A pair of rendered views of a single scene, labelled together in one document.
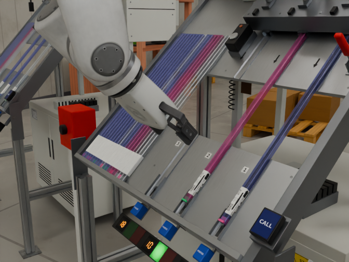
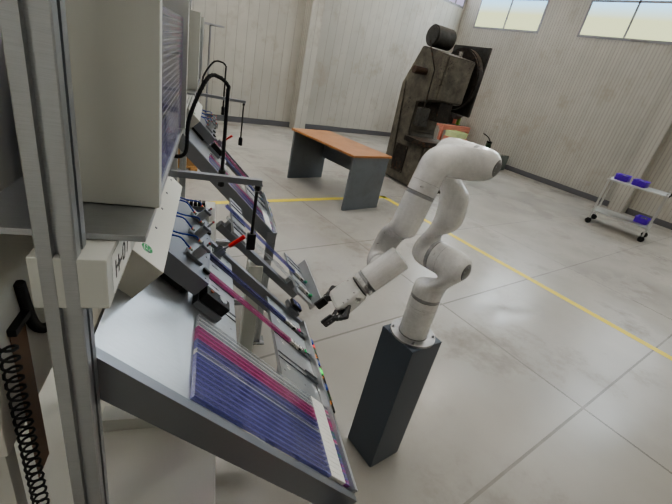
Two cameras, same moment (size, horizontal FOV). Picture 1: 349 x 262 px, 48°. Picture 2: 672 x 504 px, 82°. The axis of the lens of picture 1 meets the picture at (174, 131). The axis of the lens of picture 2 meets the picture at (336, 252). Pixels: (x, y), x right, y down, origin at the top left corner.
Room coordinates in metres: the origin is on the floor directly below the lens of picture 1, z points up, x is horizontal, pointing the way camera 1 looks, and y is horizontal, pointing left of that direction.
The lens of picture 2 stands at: (1.73, 0.29, 1.64)
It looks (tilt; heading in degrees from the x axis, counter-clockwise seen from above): 26 degrees down; 196
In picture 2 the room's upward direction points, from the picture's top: 13 degrees clockwise
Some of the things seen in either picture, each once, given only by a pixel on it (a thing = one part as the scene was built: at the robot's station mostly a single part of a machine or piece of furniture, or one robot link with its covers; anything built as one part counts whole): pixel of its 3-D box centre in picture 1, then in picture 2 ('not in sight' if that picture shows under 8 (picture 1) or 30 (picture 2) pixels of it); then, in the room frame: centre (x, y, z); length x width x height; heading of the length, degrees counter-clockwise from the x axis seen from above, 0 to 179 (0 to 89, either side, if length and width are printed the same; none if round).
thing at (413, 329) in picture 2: not in sight; (418, 315); (0.33, 0.29, 0.79); 0.19 x 0.19 x 0.18
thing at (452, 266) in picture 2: not in sight; (441, 275); (0.35, 0.32, 1.00); 0.19 x 0.12 x 0.24; 63
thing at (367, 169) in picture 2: not in sight; (334, 167); (-3.29, -1.46, 0.36); 1.33 x 0.68 x 0.71; 62
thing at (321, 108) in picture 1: (294, 112); not in sight; (3.98, -1.25, 0.19); 1.04 x 0.72 x 0.38; 148
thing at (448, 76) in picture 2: not in sight; (434, 112); (-5.21, -0.61, 1.23); 1.29 x 1.14 x 2.46; 58
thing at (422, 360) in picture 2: not in sight; (390, 393); (0.33, 0.29, 0.35); 0.18 x 0.18 x 0.70; 57
